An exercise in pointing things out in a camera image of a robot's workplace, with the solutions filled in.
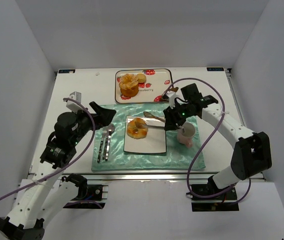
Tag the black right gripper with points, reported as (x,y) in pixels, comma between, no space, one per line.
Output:
(173,115)

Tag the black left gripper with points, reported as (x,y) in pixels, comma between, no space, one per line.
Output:
(91,117)

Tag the steel serving tongs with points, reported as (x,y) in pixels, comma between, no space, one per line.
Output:
(151,122)

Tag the glazed ring bread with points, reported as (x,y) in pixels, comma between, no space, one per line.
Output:
(134,132)

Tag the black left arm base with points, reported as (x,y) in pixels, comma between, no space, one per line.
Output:
(89,196)

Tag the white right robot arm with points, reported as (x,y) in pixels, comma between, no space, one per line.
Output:
(251,150)

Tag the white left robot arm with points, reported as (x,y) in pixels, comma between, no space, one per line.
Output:
(32,213)

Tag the tall orange muffin bread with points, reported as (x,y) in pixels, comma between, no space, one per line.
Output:
(129,85)

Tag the steel fork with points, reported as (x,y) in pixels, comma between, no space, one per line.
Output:
(104,131)

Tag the steel spoon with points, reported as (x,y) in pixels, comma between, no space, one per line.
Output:
(110,130)

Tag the pink ceramic mug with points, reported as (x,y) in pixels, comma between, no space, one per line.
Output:
(186,134)

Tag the brown chocolate croissant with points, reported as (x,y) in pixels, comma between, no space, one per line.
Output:
(173,89)

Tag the white square plate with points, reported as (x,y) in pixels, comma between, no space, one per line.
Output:
(153,144)

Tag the steel table knife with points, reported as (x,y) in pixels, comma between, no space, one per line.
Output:
(107,148)

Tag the strawberry print tray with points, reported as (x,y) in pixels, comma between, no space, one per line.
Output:
(157,81)

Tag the small round bun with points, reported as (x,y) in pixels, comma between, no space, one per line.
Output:
(141,78)

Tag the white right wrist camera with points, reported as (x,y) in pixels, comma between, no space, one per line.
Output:
(171,95)

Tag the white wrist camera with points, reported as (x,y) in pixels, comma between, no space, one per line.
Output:
(171,95)
(73,106)

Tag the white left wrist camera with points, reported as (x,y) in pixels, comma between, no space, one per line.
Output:
(73,106)

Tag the aluminium table edge rail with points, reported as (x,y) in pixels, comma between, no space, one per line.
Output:
(146,176)

